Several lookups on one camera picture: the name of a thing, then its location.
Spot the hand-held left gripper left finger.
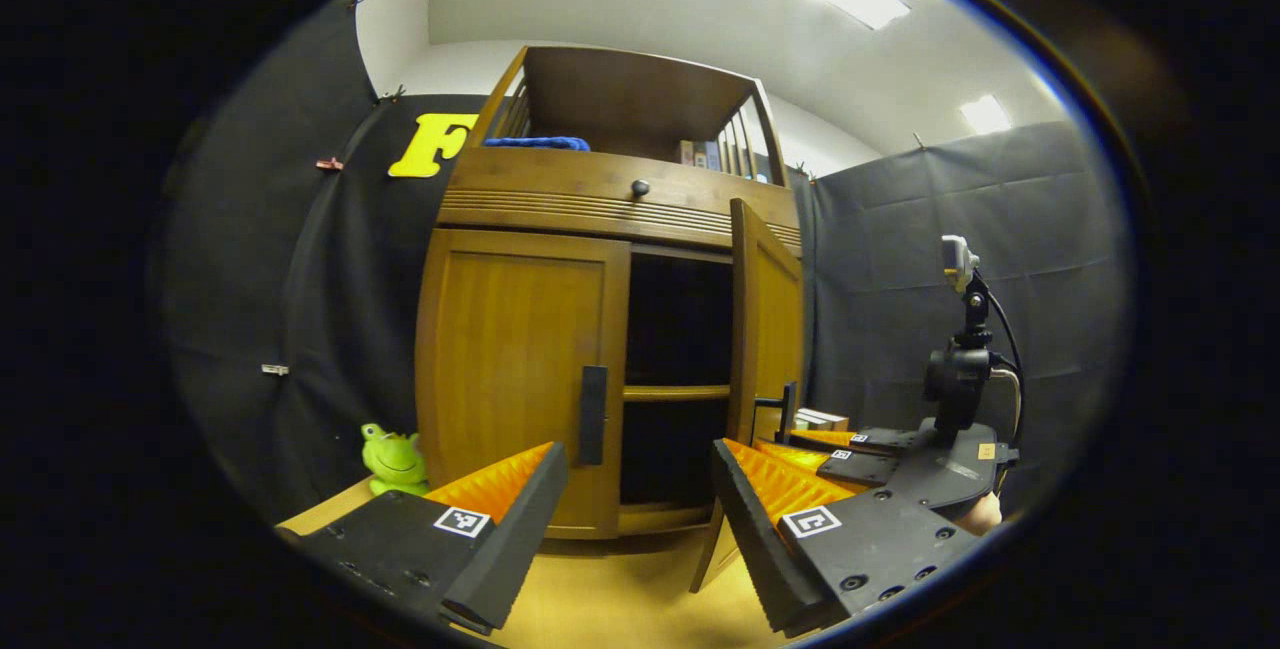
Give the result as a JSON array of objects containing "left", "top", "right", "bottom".
[{"left": 290, "top": 441, "right": 571, "bottom": 635}]

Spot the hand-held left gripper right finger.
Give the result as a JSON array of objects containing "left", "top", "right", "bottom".
[{"left": 712, "top": 437, "right": 986, "bottom": 638}]

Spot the black door handle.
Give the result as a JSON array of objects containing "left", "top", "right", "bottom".
[
  {"left": 755, "top": 382, "right": 799, "bottom": 445},
  {"left": 579, "top": 365, "right": 608, "bottom": 467}
]

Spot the wooden shoe cabinet door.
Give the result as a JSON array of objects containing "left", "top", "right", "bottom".
[
  {"left": 415, "top": 229, "right": 633, "bottom": 540},
  {"left": 690, "top": 197, "right": 806, "bottom": 595}
]

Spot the wooden double-door shoe cabinet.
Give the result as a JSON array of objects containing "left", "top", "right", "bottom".
[{"left": 415, "top": 44, "right": 806, "bottom": 595}]

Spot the green frog plush toy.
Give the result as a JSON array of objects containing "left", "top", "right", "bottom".
[{"left": 360, "top": 422, "right": 431, "bottom": 498}]

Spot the wooden inner shelf board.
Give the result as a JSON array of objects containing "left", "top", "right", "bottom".
[{"left": 623, "top": 384, "right": 731, "bottom": 402}]

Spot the small ceiling light panel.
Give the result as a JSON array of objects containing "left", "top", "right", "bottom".
[{"left": 960, "top": 94, "right": 1013, "bottom": 137}]

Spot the blue cloth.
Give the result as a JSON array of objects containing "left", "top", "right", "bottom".
[{"left": 483, "top": 135, "right": 591, "bottom": 152}]

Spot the black cable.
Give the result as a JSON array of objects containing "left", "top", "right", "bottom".
[{"left": 985, "top": 274, "right": 1026, "bottom": 450}]

